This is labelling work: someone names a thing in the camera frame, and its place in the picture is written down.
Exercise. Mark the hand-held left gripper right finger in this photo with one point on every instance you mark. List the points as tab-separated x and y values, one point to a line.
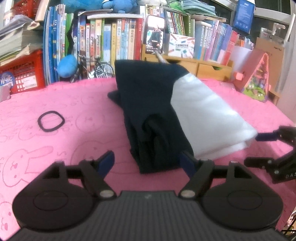
186	163

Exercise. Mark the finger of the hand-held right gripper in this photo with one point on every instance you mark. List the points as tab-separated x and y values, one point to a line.
266	136
256	161

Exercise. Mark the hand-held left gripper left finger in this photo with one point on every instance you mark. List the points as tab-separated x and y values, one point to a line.
107	161

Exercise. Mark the navy and white jacket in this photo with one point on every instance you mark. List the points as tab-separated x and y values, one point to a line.
143	92

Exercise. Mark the triangular pink toy house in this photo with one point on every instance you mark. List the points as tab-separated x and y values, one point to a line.
256	83

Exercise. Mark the wooden drawer organizer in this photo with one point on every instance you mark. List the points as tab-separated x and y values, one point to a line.
208	68

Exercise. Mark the miniature bicycle model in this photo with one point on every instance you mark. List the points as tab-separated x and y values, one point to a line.
104	70

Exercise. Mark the white router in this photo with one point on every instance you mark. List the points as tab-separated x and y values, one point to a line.
272	34

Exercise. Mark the blue plush ball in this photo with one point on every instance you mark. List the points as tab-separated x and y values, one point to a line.
67	67

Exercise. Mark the row of pastel spine books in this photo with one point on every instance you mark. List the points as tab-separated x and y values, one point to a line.
215	41

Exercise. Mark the white box with colourful print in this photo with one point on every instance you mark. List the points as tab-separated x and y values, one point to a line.
181	45

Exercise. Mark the large red plastic basket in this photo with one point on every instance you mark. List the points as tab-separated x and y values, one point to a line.
25	74

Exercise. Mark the row of children's storybooks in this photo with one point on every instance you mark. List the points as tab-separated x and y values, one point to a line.
104	39

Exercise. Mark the blue cardboard box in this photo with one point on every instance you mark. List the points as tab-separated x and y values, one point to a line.
242	16

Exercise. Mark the smartphone with lit screen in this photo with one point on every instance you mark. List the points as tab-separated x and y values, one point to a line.
155	34

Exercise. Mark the row of thin green-shelf books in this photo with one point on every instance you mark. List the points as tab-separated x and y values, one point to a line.
178	23

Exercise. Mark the stack of teal folders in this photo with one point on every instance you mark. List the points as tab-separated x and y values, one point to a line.
198	7

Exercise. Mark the stack of paper booklets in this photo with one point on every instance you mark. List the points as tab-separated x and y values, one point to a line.
18	39

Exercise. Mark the blue plush toy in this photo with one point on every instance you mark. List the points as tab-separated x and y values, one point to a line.
120	5
83	3

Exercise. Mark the small red plastic basket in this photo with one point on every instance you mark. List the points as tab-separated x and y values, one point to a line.
30	7

